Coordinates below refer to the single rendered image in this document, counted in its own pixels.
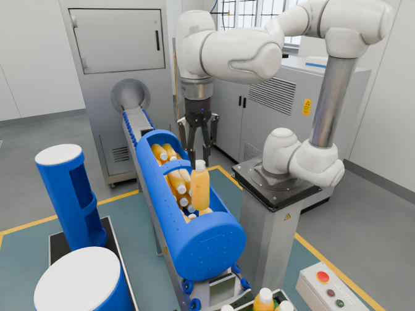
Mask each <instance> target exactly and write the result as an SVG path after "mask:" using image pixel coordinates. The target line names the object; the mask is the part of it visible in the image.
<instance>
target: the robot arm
mask: <svg viewBox="0 0 415 311"><path fill-rule="evenodd" d="M393 18H394V10H393V7H391V6H390V5H389V4H387V3H386V2H384V1H382V0H313V1H306V2H302V3H299V4H297V5H295V6H293V7H291V8H289V9H288V10H286V11H285V12H283V13H281V14H280V15H278V16H276V17H274V18H272V19H271V20H269V21H268V22H267V23H266V24H265V26H264V28H261V27H249V28H233V29H231V30H224V31H216V27H215V24H214V21H213V19H212V17H211V15H210V13H209V12H208V11H205V10H189V11H187V12H184V13H182V14H181V15H180V16H179V17H178V22H177V29H176V36H175V48H176V56H177V65H178V68H179V71H180V81H181V87H182V96H183V97H184V98H185V115H184V117H183V118H182V119H180V120H179V119H177V120H176V122H177V125H178V127H179V132H180V140H181V145H182V148H183V150H184V151H188V158H189V160H190V162H191V167H192V169H193V170H196V153H195V150H194V149H193V146H194V141H195V133H196V129H197V128H198V127H201V129H202V132H203V138H204V143H205V144H204V145H203V160H204V161H205V163H206V167H208V166H209V156H210V155H211V148H212V145H216V139H217V123H218V121H219V118H220V117H219V116H218V115H217V114H212V112H211V96H212V95H213V77H216V78H218V79H220V80H224V81H228V82H232V83H238V84H243V85H256V84H260V83H264V82H266V81H269V80H270V79H272V78H273V77H274V76H275V75H276V73H277V72H278V70H279V68H280V66H281V63H282V48H283V46H284V43H285V37H296V36H307V37H313V38H320V39H325V45H326V51H327V54H328V55H329V56H328V59H327V65H326V68H325V73H324V77H323V81H322V86H321V91H320V94H319V99H318V102H317V107H316V112H315V116H314V120H313V124H312V128H311V134H310V137H309V139H307V140H306V141H304V142H303V143H302V144H301V143H300V142H299V141H298V140H297V137H296V135H295V134H294V132H292V131H291V130H289V129H287V128H277V129H275V130H274V131H273V132H272V133H271V134H270V135H269V136H268V137H267V139H266V142H265V145H264V150H263V157H262V165H260V166H255V167H254V171H256V172H258V173H259V174H260V175H261V176H262V178H263V179H264V180H265V181H266V182H267V184H268V185H269V187H271V188H273V187H274V186H276V185H279V184H282V183H286V182H288V181H291V180H297V179H301V180H303V181H305V182H308V183H310V184H312V185H315V186H320V187H325V188H329V187H333V186H335V185H337V183H338V182H339V181H340V180H341V178H342V176H343V174H344V172H345V169H344V164H343V162H342V161H341V160H339V159H338V149H337V147H336V145H335V144H334V143H333V142H334V139H335V135H336V133H337V129H338V126H339V123H340V119H341V116H342V113H343V109H344V106H345V102H346V99H347V97H348V93H349V91H350V87H351V83H352V81H353V77H354V73H355V70H356V67H357V64H358V59H359V57H361V56H362V55H363V54H364V53H365V52H366V51H367V49H368V47H369V46H370V45H371V44H376V43H378V42H380V41H382V40H383V39H384V38H385V37H386V36H387V34H388V32H389V31H390V29H391V27H392V23H393ZM210 118H211V133H210V139H209V133H208V125H207V122H208V121H209V119H210ZM186 121H187V122H188V123H189V134H188V143H187V139H186V133H185V127H184V126H185V122H186Z"/></svg>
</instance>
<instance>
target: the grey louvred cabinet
mask: <svg viewBox="0 0 415 311"><path fill-rule="evenodd" d="M305 64H306V58H302V57H295V56H289V58H283V59H282V63H281V66H280V68H279V70H278V72H277V73H276V75H275V76H274V77H273V78H272V79H270V80H269V81H266V82H264V83H260V84H256V85H243V84H238V83H232V82H228V81H224V80H220V79H218V78H216V77H213V95H212V96H211V112H212V114H217V115H218V116H219V117H220V118H219V121H218V123H217V139H216V145H212V146H213V147H215V148H216V149H217V150H218V151H219V152H221V153H222V154H223V155H224V156H226V157H227V158H228V159H230V160H231V161H232V162H233V163H235V164H236V165H237V164H240V163H242V162H245V161H247V160H250V159H253V158H255V157H258V156H261V155H263V150H264V145H265V142H266V139H267V137H268V136H269V135H270V134H271V133H272V132H273V131H274V130H275V129H277V128H287V129H289V130H291V131H292V132H294V134H295V135H296V137H297V140H298V141H299V142H300V143H301V144H302V143H303V142H304V141H306V140H307V139H309V137H310V134H311V128H312V124H313V120H314V116H315V112H316V107H317V102H318V99H319V94H320V91H321V86H322V81H323V77H324V73H325V69H322V68H314V67H307V66H305ZM371 72H372V69H368V68H361V67H356V70H355V73H354V77H353V81H352V83H351V87H350V91H349V93H348V97H347V99H346V102H345V106H344V109H343V113H342V116H341V119H340V123H339V126H338V129H337V133H336V135H335V139H334V142H333V143H334V144H335V145H336V147H337V149H338V159H339V160H341V161H342V162H343V159H344V156H345V153H346V150H347V147H348V143H349V141H350V138H351V134H352V131H353V128H354V124H355V122H356V118H357V116H358V112H359V109H360V107H361V103H362V100H363V97H364V93H365V90H366V87H367V84H368V81H369V77H370V75H371ZM321 188H322V189H323V190H322V191H320V192H318V193H316V194H313V195H312V196H309V197H307V198H305V199H304V200H303V205H302V208H301V212H300V215H301V214H303V213H305V212H307V211H309V210H311V209H313V208H315V207H317V206H319V205H322V204H324V203H326V202H328V201H329V198H330V196H332V194H333V191H334V188H335V187H334V186H333V187H329V188H325V187H321Z"/></svg>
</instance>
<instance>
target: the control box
mask: <svg viewBox="0 0 415 311"><path fill-rule="evenodd" d="M320 271H322V272H326V274H328V276H329V280H328V281H326V282H324V281H321V280H320V279H319V278H318V277H317V273H318V272H320ZM339 287H340V288H341V289H340V288H339ZM295 289H296V290H297V291H298V293H299V294H300V295H301V297H302V298H303V299H304V301H305V302H306V303H307V304H308V306H309V307H310V309H311V310H312V311H370V310H369V309H368V308H367V307H366V306H365V305H364V304H363V303H362V302H361V301H360V300H359V299H358V298H357V297H356V296H355V295H354V294H353V293H352V292H351V291H350V290H349V288H348V287H347V286H346V285H345V284H344V283H343V282H342V281H341V280H340V279H339V278H338V277H337V276H336V274H335V273H334V272H333V271H332V270H331V269H330V268H329V267H328V266H326V264H325V263H324V262H323V261H321V262H319V263H317V264H315V265H312V266H310V267H308V268H305V269H304V270H301V271H300V275H299V277H298V281H297V284H296V288H295ZM328 289H332V290H333V291H334V292H335V295H334V296H333V297H330V296H329V295H328V294H327V290H328ZM344 292H345V293H344ZM346 295H347V296H346ZM346 297H348V298H346ZM338 299H340V300H342V301H343V302H344V307H343V308H341V307H339V306H338V305H337V304H336V301H337V300H338ZM349 299H350V300H349ZM351 301H352V302H351ZM353 302H354V303H353Z"/></svg>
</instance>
